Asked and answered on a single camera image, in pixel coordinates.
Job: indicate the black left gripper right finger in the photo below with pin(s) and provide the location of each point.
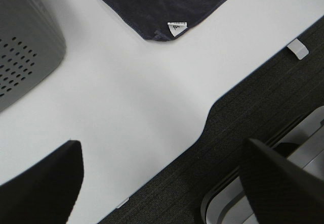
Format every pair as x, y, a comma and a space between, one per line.
278, 191

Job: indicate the grey perforated basket orange rim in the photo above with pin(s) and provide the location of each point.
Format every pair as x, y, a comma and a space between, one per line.
32, 47

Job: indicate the white table bracket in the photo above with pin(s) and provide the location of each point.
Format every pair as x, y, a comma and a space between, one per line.
298, 48

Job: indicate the dark navy towel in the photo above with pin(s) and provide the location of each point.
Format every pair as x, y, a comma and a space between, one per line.
150, 18

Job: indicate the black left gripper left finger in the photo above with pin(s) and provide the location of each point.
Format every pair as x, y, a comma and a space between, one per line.
46, 192

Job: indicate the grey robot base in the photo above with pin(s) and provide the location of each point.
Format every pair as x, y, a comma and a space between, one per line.
300, 142

